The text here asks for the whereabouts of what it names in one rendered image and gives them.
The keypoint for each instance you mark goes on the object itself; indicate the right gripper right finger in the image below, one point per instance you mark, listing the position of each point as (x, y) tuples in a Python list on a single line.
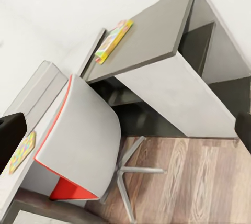
[(243, 128)]

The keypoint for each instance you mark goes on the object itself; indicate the desk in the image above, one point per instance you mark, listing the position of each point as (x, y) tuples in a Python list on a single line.
[(177, 72)]

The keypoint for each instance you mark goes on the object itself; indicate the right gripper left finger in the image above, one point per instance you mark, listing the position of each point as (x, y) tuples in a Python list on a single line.
[(12, 131)]

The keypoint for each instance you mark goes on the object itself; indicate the jigsaw puzzle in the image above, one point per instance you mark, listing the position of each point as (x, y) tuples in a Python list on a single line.
[(22, 152)]

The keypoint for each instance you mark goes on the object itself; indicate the toy box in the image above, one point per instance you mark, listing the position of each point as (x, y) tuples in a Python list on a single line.
[(38, 94)]

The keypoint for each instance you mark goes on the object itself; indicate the board game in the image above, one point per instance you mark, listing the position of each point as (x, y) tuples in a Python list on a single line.
[(112, 40)]

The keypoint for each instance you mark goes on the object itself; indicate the swivel chair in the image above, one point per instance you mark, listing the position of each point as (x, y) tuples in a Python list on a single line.
[(82, 147)]

